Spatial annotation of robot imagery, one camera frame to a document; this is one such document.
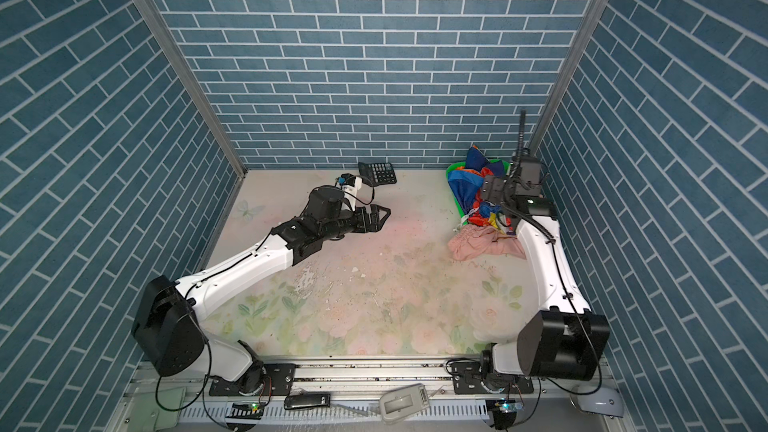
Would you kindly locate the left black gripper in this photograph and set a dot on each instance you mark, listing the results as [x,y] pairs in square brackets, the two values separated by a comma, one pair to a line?
[364,227]

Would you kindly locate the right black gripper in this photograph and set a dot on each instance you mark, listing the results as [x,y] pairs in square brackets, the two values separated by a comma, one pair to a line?
[498,183]

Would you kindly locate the rainbow striped shorts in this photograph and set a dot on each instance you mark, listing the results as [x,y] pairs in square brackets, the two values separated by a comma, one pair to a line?
[487,214]

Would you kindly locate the green plastic basket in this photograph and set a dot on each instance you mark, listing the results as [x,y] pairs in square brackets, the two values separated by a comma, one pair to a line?
[465,179]

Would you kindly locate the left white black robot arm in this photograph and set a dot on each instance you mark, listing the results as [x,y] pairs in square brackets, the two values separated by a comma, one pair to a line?
[168,322]

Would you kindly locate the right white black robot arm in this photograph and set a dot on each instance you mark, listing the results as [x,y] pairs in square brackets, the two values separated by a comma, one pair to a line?
[565,338]

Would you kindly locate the pink shorts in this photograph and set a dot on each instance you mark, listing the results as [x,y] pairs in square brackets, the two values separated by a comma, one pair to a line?
[472,241]

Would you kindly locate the black calculator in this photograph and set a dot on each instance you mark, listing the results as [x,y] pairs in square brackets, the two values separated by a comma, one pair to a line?
[377,174]

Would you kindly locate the grey plastic clip device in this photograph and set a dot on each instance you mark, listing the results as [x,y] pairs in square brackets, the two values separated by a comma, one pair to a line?
[402,403]

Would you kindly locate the right green circuit board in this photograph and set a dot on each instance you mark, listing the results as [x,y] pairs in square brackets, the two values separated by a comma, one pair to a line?
[503,406]

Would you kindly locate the green circuit board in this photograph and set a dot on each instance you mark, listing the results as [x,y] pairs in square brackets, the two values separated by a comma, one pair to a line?
[503,406]
[245,411]

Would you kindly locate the left green circuit board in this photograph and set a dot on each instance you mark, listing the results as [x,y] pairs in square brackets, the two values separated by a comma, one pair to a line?
[245,411]

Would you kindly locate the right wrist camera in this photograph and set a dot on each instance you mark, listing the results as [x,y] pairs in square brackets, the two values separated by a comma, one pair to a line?
[528,176]

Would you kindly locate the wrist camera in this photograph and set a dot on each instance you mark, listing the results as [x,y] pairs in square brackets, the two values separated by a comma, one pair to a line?
[350,184]
[528,176]

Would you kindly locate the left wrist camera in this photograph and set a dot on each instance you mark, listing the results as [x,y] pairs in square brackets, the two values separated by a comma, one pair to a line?
[350,184]

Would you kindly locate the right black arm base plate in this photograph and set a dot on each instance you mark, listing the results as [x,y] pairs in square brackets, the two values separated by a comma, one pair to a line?
[470,377]

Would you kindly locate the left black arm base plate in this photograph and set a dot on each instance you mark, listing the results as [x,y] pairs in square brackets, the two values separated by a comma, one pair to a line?
[259,380]

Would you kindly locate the white slotted cable duct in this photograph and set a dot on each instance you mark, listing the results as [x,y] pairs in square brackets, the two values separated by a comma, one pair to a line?
[350,412]

